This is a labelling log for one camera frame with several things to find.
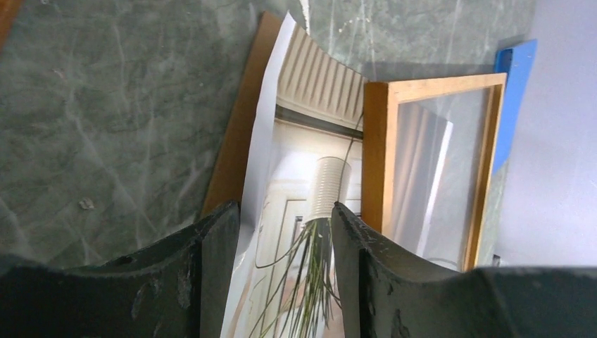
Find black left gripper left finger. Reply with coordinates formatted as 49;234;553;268
1;201;240;337

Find blue plastic sheet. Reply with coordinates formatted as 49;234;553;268
492;39;538;174

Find orange wooden shelf rack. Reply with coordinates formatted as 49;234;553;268
0;0;23;49

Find brown frame backing board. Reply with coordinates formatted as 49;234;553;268
201;11;282;216

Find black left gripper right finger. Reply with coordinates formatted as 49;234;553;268
332;203;596;337

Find wooden picture frame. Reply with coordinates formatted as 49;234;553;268
361;73;507;270

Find glossy plant photo print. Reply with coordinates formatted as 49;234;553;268
219;11;454;338

